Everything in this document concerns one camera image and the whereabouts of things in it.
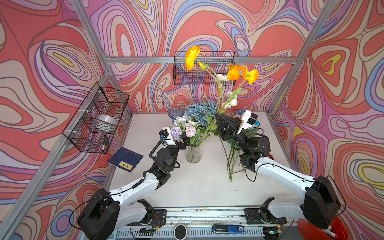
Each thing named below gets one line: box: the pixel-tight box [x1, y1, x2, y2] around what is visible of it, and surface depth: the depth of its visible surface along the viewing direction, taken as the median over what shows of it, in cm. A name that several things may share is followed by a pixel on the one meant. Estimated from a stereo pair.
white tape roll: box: [90, 114, 118, 134], surface depth 74 cm
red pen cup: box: [298, 217, 350, 240], surface depth 62 cm
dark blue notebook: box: [107, 147, 144, 174], surface depth 93 cm
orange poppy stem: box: [185, 45, 260, 120], surface depth 41 cm
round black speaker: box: [174, 224, 188, 240], surface depth 67 cm
